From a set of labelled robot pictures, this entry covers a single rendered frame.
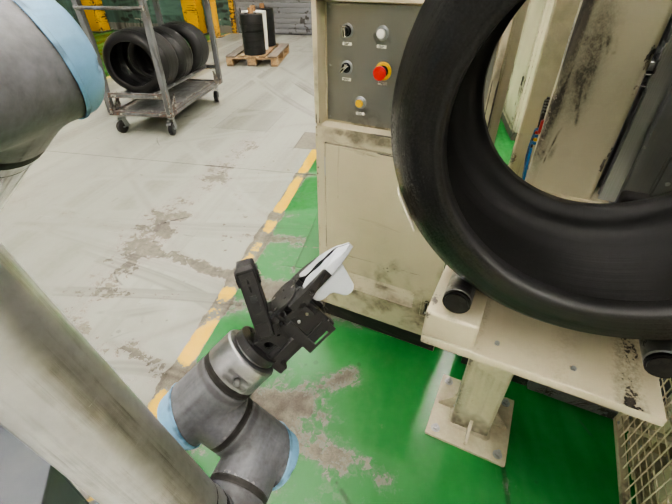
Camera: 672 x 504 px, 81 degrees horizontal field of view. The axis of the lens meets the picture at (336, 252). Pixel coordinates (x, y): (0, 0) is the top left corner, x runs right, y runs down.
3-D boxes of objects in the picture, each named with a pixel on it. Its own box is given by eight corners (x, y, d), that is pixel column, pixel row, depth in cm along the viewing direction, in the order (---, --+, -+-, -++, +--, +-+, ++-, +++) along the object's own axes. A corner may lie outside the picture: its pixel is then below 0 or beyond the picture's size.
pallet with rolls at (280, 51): (245, 51, 713) (238, 1, 668) (289, 52, 709) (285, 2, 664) (227, 65, 616) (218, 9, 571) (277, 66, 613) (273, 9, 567)
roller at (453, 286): (476, 209, 90) (485, 193, 87) (495, 217, 89) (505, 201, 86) (437, 306, 65) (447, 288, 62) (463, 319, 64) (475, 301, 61)
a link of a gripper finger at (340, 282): (371, 265, 59) (327, 308, 59) (345, 238, 57) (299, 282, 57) (377, 272, 56) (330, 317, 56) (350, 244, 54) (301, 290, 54)
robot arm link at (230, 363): (212, 338, 62) (204, 372, 53) (234, 316, 61) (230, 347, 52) (254, 370, 65) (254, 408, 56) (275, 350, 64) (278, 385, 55)
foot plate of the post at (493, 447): (443, 375, 158) (444, 369, 156) (513, 402, 149) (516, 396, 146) (424, 433, 139) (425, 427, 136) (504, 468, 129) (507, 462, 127)
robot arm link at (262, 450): (250, 510, 62) (188, 468, 58) (278, 440, 71) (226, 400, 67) (286, 506, 56) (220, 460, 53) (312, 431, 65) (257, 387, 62)
